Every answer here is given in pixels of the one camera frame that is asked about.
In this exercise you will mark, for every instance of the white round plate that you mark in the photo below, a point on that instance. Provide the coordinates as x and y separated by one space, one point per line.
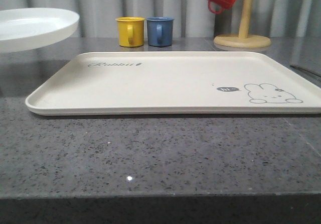
32 28

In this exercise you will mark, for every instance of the beige rabbit serving tray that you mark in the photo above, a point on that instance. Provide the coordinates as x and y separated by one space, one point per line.
124 83

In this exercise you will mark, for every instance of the blue mug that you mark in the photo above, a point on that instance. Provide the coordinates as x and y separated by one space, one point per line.
160 31

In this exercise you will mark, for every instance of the yellow mug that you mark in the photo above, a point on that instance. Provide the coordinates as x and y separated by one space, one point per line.
130 31

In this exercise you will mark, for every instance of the wooden mug tree stand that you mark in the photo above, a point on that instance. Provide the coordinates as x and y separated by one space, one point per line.
243 39

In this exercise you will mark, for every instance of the grey curtain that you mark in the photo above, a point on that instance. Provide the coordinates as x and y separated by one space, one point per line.
273 18

